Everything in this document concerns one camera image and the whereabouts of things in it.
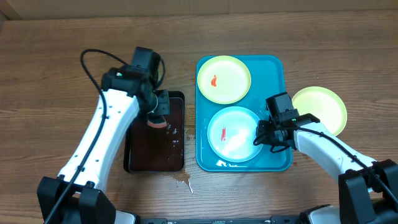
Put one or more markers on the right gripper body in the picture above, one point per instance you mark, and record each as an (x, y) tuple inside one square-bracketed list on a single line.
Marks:
[(262, 131)]

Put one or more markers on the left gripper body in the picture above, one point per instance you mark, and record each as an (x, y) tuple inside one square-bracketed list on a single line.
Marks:
[(162, 106)]

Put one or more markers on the light blue plate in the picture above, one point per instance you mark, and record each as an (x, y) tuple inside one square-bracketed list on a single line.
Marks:
[(231, 133)]

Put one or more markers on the yellow-green plate bottom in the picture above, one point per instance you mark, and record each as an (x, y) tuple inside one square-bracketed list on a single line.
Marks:
[(324, 104)]

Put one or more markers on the yellow-green plate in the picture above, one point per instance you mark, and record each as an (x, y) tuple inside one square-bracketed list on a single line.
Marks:
[(224, 79), (324, 104)]

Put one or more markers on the yellow-green plate top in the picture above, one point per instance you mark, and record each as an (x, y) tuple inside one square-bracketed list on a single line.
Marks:
[(224, 79)]

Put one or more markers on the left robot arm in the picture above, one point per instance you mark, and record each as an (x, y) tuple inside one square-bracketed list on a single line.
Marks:
[(131, 91)]

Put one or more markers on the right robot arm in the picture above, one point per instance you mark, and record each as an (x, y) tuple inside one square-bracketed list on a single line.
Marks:
[(367, 188)]

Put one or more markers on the black rectangular water tray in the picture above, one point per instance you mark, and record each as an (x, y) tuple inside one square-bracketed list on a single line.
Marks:
[(157, 149)]

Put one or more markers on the teal plastic serving tray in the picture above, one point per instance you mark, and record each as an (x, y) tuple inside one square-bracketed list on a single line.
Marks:
[(267, 79)]

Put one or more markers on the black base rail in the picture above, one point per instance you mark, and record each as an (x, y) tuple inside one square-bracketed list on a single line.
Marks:
[(276, 219)]

